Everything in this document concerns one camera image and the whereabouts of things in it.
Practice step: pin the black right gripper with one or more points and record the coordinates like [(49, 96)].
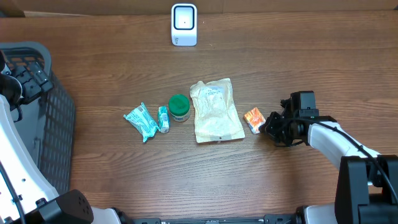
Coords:
[(270, 130)]

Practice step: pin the orange tissue pack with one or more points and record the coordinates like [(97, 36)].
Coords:
[(254, 119)]

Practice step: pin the beige food pouch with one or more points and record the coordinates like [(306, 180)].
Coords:
[(216, 117)]

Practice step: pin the green lidded white jar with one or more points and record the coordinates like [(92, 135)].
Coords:
[(179, 107)]

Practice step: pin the teal tissue pack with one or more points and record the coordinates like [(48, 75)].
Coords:
[(163, 119)]

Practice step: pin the light green wipes packet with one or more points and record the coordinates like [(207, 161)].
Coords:
[(141, 119)]

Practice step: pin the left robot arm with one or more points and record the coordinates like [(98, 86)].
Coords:
[(26, 195)]

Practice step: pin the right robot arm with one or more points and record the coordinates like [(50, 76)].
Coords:
[(366, 190)]

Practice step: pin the white barcode scanner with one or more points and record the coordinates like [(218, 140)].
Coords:
[(184, 25)]

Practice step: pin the grey plastic mesh basket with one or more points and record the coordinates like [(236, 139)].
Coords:
[(42, 110)]

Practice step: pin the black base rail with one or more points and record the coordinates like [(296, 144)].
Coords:
[(266, 219)]

